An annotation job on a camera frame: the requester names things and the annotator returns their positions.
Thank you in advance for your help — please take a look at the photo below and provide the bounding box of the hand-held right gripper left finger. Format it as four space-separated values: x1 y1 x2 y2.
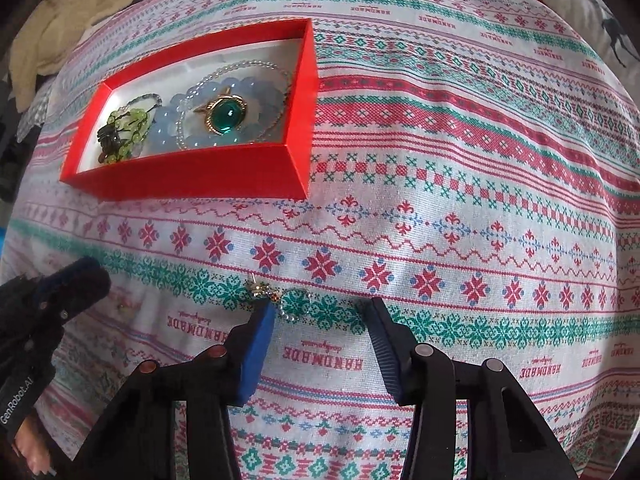
75 305 278 480

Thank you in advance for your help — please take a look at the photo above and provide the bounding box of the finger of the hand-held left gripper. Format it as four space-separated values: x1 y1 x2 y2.
30 256 112 323
0 276 53 307

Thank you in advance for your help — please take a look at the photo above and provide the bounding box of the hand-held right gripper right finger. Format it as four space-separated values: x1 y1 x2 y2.
364 297 572 480

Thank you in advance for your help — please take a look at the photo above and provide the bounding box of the red cardboard box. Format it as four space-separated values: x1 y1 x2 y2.
58 18 321 203

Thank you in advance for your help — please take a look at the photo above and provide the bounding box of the green bead bracelet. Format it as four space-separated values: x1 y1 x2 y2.
97 92 162 165

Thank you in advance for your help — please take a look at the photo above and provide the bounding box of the blue bead bracelet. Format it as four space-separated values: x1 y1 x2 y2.
145 76 292 154

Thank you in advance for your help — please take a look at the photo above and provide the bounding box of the gold brooch with green gem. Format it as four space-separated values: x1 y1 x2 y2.
193 87 249 137

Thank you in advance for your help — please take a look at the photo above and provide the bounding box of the person's left hand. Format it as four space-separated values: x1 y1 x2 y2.
14 404 57 477

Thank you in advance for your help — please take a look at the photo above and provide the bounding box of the red green patterned bedsheet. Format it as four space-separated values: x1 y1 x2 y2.
0 0 640 480

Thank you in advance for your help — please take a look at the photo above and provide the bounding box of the grey patterned sheet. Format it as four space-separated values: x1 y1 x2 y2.
16 79 54 144

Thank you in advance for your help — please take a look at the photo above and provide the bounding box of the beige quilted blanket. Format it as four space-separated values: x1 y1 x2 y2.
10 0 139 104

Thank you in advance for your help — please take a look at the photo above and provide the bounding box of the white deer print pillow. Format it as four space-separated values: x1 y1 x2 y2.
542 0 640 92

